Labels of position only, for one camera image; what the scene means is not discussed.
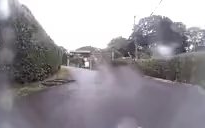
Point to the white vehicle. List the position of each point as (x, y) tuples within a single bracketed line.
[(86, 63)]

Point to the roofed gate structure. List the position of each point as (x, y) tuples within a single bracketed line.
[(80, 52)]

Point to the tree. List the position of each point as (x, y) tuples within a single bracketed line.
[(118, 43)]

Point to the grey asphalt road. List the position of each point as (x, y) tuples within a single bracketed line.
[(100, 100)]

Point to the utility pole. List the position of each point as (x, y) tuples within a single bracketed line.
[(135, 40)]

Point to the grass verge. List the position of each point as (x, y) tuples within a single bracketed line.
[(61, 74)]

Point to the dark drain slab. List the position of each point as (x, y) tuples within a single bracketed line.
[(56, 82)]

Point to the large dark trees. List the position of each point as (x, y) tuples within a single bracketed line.
[(156, 33)]

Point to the pale kerb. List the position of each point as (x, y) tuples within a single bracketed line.
[(163, 80)]

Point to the tall green hedge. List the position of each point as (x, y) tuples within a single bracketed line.
[(30, 56)]

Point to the low green hedge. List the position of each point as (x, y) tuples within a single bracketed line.
[(190, 68)]

